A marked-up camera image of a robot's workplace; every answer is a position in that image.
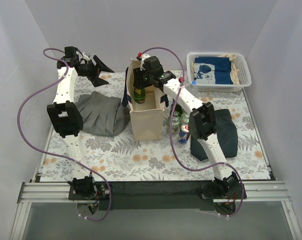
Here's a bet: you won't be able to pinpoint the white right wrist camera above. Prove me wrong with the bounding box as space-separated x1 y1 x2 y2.
137 52 150 71

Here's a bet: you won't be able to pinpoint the red tab drink can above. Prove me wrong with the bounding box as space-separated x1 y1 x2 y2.
178 124 190 144

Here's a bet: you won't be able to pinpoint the green Perrier bottle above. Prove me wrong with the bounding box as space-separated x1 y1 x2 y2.
133 87 146 104
170 103 183 116

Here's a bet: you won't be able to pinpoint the clear chang bottle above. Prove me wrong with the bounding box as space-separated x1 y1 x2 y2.
167 111 180 133
180 112 189 125

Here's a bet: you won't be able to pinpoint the beige cloth in basket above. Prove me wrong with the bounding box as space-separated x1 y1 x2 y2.
220 53 240 85

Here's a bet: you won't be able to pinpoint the beige canvas tote bag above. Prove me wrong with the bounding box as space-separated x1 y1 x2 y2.
122 59 168 141

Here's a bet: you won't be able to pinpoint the blue printed cloth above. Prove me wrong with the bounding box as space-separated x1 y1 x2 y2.
193 56 233 85

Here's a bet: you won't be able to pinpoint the clear Chang bottle back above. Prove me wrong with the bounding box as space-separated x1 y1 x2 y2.
180 112 189 125

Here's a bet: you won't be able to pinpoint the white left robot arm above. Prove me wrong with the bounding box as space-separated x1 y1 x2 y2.
47 46 114 200

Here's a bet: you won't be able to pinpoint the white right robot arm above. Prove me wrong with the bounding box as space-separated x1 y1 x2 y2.
134 53 239 199

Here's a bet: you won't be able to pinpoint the floral table mat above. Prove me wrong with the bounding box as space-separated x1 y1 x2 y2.
40 71 271 182

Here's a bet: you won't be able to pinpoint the white plastic basket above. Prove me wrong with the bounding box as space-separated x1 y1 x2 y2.
186 52 251 93

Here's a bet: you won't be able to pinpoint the Pocari Sweat plastic bottle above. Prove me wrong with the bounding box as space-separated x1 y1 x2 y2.
187 80 198 98

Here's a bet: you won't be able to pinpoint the grey folded cloth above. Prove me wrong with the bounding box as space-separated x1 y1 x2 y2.
75 91 130 137

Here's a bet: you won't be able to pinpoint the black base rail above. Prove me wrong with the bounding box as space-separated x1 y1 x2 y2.
68 177 247 211

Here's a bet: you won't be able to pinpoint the dark folded shorts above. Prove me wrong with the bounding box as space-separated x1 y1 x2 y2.
190 109 238 162

